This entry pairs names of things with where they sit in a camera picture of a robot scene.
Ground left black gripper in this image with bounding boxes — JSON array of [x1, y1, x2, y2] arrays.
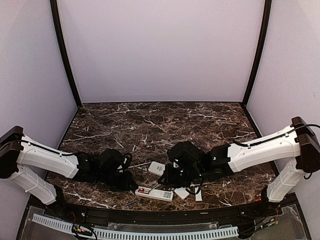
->
[[97, 169, 139, 193]]

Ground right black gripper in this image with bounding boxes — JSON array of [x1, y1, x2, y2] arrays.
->
[[158, 162, 204, 188]]

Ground white remote green buttons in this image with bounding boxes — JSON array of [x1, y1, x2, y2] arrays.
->
[[148, 161, 166, 176]]

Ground clear pen screwdriver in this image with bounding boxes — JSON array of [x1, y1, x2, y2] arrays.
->
[[148, 184, 159, 194]]

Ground narrow white battery cover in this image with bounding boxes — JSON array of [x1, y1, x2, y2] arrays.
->
[[195, 188, 203, 202]]

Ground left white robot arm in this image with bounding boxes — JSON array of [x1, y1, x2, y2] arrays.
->
[[0, 126, 138, 218]]

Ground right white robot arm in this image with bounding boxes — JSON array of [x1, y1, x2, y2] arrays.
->
[[157, 116, 320, 217]]

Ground white slotted cable duct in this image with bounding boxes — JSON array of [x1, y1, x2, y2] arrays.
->
[[31, 213, 239, 240]]

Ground black front table rail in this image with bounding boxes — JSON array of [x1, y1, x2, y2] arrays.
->
[[45, 201, 281, 227]]

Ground left black frame post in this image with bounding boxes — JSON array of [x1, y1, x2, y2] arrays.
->
[[49, 0, 82, 108]]

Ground black frame post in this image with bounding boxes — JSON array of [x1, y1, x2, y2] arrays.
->
[[241, 0, 272, 109], [49, 0, 82, 108]]

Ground right black frame post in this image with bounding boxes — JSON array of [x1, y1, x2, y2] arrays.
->
[[241, 0, 272, 109]]

